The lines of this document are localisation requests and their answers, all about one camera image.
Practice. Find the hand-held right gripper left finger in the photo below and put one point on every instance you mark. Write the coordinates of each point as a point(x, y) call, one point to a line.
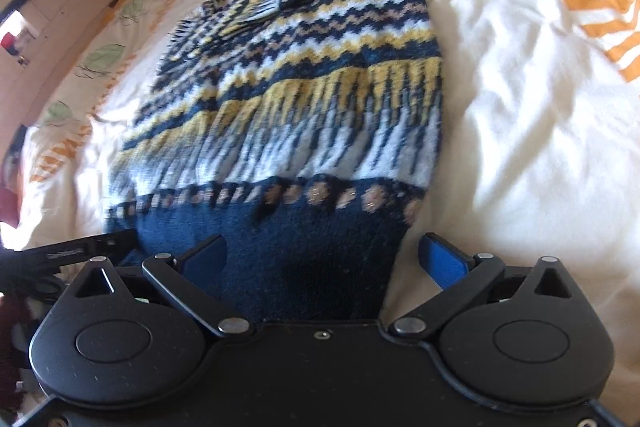
point(207, 259)

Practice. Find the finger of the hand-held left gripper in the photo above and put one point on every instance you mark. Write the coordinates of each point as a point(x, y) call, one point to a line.
point(85, 249)

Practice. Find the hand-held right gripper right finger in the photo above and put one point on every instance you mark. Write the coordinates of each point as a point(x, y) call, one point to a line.
point(445, 263)

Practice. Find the navy yellow patterned knit sweater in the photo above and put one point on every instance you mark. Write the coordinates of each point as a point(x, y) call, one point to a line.
point(310, 107)

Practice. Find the white leaf print duvet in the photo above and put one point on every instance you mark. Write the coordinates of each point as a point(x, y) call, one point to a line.
point(525, 107)

